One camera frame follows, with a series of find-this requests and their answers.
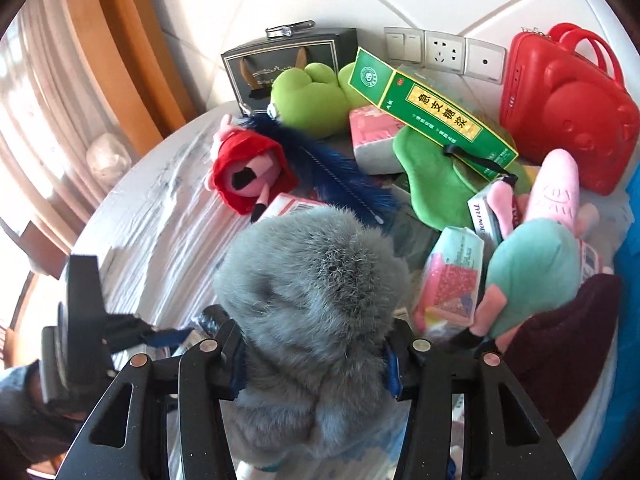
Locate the grey furry plush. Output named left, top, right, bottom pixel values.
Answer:
left=214, top=206, right=409, bottom=467

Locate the teal dress pig plush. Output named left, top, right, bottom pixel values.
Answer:
left=450, top=148, right=603, bottom=352

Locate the pink patterned tissue pack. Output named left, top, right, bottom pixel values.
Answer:
left=413, top=226, right=484, bottom=332

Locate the red dress pig plush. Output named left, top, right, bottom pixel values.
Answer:
left=205, top=114, right=298, bottom=223

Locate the black gift box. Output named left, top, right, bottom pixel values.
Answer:
left=221, top=26, right=358, bottom=115

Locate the long green medicine box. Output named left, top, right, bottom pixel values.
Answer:
left=348, top=48, right=518, bottom=180

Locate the green frog plush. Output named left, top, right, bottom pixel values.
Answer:
left=267, top=62, right=369, bottom=139

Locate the white medicine box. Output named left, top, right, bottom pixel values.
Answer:
left=468, top=179, right=522, bottom=252

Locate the dark blue feather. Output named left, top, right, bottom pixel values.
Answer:
left=239, top=113, right=399, bottom=226

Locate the person's left hand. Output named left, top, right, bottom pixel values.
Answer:
left=1, top=360, right=89, bottom=462

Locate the blue plastic storage crate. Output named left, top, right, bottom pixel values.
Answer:
left=581, top=161, right=640, bottom=480

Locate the maroon cloth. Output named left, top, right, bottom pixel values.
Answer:
left=503, top=274, right=622, bottom=437

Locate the wall socket panel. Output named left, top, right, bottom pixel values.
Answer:
left=384, top=27, right=506, bottom=84

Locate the red bear-shaped toy case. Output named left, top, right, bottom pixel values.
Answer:
left=499, top=23, right=639, bottom=196

